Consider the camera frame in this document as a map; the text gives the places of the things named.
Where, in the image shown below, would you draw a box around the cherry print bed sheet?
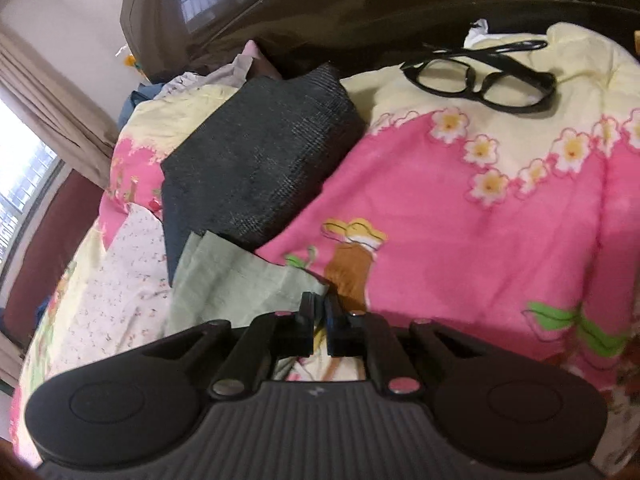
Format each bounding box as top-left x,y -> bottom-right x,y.
50,204 -> 170,375

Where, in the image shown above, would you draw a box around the beige right curtain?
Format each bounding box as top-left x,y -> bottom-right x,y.
1,26 -> 118,188

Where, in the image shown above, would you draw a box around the maroon sofa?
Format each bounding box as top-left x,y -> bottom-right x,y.
1,170 -> 103,348

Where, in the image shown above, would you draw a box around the barred window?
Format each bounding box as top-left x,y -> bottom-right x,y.
0,103 -> 61,271

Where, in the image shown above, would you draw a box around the blue cloth near headboard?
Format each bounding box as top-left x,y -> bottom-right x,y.
117,84 -> 164,131

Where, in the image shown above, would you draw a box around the yellow snack bag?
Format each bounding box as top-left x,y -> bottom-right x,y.
115,44 -> 149,81

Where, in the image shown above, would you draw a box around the black rimmed glasses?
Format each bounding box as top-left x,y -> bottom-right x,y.
400,39 -> 558,115

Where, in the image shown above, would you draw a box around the pink yellow cartoon quilt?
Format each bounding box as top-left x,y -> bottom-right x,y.
11,23 -> 639,474

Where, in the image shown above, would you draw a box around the dark knit folded garment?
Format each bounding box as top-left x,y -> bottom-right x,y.
160,65 -> 366,275

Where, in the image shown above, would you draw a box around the dark wooden headboard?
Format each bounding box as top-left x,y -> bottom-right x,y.
120,0 -> 639,82

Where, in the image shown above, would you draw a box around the sage green pants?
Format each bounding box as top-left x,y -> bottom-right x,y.
163,232 -> 328,336

